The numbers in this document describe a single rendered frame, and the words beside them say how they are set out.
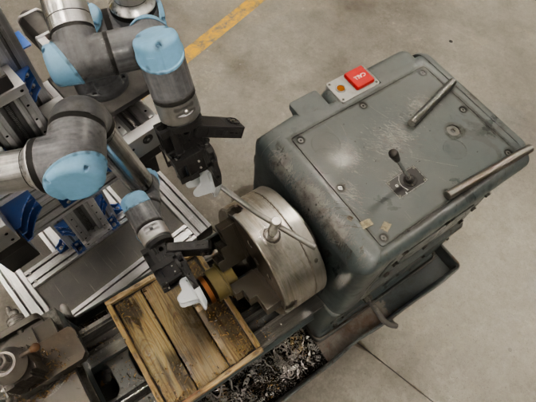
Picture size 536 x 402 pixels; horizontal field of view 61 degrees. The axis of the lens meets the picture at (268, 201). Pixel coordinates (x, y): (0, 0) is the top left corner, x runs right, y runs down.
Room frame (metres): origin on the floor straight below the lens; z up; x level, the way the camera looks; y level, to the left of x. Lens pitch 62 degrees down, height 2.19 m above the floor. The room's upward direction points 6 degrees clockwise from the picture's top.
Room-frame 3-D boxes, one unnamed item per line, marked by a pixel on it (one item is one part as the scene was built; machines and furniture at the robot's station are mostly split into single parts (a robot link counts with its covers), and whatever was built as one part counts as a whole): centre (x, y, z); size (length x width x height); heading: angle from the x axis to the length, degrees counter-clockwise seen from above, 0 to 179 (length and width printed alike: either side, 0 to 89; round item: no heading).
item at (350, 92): (0.88, -0.19, 1.23); 0.13 x 0.08 x 0.05; 130
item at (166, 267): (0.37, 0.23, 1.10); 0.12 x 0.09 x 0.08; 39
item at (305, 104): (0.78, -0.08, 1.24); 0.09 x 0.08 x 0.03; 130
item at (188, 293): (0.29, 0.16, 1.12); 0.09 x 0.06 x 0.03; 39
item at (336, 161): (0.71, -0.31, 1.06); 0.59 x 0.48 x 0.39; 130
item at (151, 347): (0.26, 0.20, 0.89); 0.36 x 0.30 x 0.04; 40
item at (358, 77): (0.90, -0.21, 1.26); 0.06 x 0.06 x 0.02; 40
